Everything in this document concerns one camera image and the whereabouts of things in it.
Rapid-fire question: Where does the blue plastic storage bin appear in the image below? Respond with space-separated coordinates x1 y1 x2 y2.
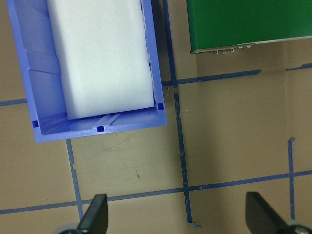
5 0 168 144

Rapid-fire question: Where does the white foam pad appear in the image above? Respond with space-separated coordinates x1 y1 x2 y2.
46 0 157 121

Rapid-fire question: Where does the green conveyor belt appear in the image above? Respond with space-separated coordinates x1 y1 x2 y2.
186 0 312 55

